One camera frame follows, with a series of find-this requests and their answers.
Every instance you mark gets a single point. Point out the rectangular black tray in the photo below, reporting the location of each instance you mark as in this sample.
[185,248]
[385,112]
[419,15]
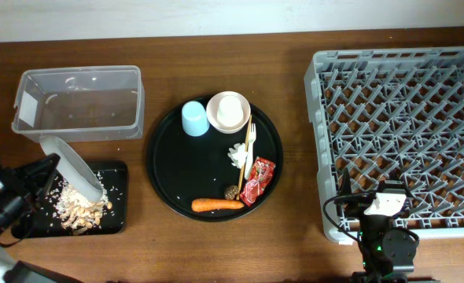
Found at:
[46,222]

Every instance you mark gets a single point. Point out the orange carrot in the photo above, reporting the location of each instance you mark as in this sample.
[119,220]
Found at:
[205,204]

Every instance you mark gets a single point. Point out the clear plastic bin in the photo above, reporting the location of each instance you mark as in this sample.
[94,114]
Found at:
[81,104]

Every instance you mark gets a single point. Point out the grey dishwasher rack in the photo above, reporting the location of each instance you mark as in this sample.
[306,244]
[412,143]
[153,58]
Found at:
[391,113]

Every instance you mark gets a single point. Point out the light blue cup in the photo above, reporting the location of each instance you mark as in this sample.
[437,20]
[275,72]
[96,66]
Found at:
[194,119]

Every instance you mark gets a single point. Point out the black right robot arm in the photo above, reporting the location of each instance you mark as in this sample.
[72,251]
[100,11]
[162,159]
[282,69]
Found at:
[388,251]

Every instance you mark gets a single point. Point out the brown pine cone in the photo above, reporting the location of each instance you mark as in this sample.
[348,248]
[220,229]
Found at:
[231,192]

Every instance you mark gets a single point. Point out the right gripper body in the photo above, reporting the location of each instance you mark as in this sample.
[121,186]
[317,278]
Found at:
[363,203]

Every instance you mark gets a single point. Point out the rice and nutshell pile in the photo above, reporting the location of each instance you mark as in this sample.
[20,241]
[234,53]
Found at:
[76,210]

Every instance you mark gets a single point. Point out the white plastic fork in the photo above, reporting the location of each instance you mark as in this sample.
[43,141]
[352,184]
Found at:
[249,160]

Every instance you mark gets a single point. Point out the crumpled white tissue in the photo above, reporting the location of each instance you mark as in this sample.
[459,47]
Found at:
[238,155]

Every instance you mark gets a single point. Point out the white cup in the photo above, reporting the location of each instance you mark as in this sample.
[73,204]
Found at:
[230,112]

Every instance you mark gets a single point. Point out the pink bowl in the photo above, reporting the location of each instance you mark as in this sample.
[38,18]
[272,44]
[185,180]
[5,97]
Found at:
[212,107]

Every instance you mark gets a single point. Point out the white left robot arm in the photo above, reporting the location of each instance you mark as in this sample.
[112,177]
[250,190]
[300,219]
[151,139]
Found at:
[12,270]

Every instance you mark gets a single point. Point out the round black tray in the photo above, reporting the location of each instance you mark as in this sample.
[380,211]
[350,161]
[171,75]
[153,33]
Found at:
[182,168]

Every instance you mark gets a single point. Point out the red snack wrapper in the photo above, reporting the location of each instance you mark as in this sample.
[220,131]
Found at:
[260,176]

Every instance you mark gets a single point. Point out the grey round plate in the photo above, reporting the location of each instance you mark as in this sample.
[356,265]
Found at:
[73,168]

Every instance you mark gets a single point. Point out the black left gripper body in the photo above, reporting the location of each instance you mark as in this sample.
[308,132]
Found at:
[14,209]

